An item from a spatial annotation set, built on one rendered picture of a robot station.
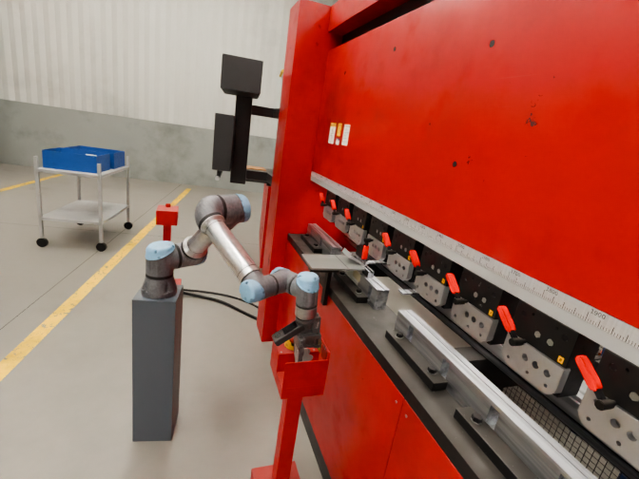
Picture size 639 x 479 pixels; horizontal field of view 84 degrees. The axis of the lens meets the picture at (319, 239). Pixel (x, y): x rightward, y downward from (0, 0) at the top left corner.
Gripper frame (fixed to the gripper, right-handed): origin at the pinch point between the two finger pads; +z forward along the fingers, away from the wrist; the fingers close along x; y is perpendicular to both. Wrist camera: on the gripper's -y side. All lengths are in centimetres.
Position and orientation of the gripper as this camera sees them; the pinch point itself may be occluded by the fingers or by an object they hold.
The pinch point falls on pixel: (297, 364)
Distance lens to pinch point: 137.4
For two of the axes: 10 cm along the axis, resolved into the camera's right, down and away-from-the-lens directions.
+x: -3.1, -3.3, 8.9
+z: -0.7, 9.4, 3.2
